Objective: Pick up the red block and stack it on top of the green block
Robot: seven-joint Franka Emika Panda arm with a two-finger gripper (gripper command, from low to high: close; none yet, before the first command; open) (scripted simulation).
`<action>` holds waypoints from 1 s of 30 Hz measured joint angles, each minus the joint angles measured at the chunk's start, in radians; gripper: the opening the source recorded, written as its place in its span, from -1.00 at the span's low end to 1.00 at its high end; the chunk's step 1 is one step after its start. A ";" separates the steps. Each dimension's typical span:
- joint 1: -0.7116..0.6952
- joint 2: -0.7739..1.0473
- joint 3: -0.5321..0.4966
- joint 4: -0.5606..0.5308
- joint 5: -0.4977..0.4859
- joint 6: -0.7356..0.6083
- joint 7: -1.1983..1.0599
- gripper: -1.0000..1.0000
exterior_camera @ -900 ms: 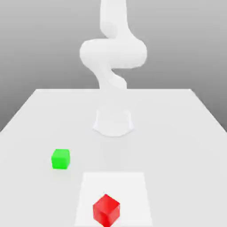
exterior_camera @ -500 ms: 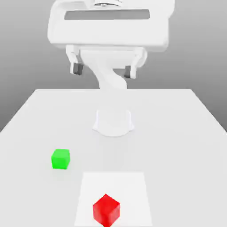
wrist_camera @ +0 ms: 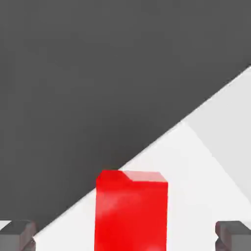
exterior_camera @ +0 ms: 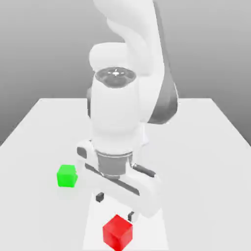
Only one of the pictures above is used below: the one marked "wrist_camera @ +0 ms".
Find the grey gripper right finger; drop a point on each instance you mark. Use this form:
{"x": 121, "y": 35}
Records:
{"x": 234, "y": 237}

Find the small red cube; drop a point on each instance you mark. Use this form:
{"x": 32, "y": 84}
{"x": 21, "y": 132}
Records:
{"x": 131, "y": 213}

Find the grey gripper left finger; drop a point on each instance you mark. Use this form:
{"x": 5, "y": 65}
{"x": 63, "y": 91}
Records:
{"x": 15, "y": 236}

